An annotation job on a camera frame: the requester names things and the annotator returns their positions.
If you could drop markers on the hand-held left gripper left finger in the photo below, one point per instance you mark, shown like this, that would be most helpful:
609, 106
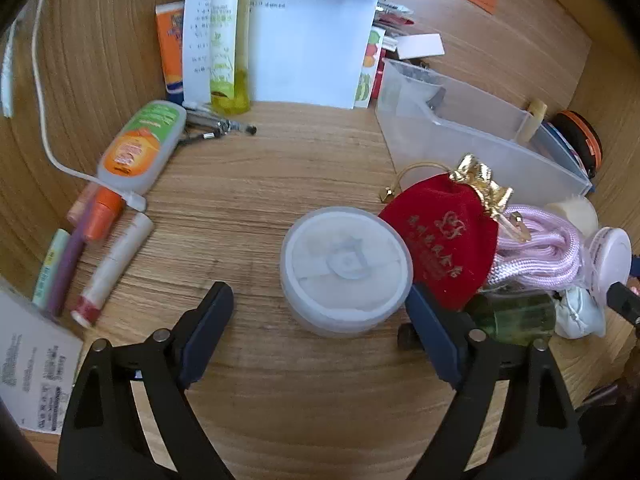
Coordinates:
207, 325

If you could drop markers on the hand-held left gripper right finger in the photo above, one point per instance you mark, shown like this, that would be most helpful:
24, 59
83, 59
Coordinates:
435, 335

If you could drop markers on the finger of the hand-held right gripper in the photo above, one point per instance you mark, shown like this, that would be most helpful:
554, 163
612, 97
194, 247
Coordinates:
622, 302

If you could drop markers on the pink round case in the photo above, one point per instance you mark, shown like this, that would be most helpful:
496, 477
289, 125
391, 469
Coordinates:
610, 260

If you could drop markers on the dark green glass bottle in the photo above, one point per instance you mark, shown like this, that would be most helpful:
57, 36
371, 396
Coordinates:
515, 317

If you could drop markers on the round white plastic container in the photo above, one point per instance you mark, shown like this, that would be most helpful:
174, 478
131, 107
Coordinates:
345, 270

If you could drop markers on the clear plastic bin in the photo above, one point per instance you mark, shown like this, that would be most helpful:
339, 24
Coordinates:
475, 150

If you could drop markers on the cream round sponge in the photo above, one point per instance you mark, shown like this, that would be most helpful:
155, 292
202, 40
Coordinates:
572, 212

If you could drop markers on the white tube with red base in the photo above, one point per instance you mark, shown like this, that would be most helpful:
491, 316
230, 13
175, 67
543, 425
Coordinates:
110, 270

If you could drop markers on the orange capped tube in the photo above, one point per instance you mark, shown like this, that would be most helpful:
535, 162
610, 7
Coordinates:
102, 212

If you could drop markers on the blue pencil case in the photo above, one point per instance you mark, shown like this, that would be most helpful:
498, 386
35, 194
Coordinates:
562, 147

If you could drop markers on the pale green highlighter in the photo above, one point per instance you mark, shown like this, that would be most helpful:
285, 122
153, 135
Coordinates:
50, 265

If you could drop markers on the black and orange round case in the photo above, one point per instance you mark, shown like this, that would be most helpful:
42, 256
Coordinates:
582, 135

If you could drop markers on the pink lip balm stick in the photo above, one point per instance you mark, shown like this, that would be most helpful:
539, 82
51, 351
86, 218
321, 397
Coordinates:
80, 207

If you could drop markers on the white printed box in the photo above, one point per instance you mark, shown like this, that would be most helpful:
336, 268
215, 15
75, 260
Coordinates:
30, 365

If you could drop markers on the thin black pen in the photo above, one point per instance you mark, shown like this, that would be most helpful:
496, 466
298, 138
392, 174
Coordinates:
200, 137

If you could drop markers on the green and orange flat bottle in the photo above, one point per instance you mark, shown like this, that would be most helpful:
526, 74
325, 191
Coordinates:
140, 145

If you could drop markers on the small yellow bottle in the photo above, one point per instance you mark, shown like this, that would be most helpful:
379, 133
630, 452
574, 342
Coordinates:
535, 115

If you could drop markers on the orange cream tube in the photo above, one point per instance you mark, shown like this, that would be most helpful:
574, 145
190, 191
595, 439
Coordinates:
170, 45

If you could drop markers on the blank white card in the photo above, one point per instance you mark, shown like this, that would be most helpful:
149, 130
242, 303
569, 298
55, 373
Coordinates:
420, 46

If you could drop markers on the yellow-green spray bottle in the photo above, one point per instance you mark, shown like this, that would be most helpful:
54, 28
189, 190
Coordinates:
227, 35

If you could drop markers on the large white paper sheet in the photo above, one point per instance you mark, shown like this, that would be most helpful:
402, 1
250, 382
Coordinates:
310, 45

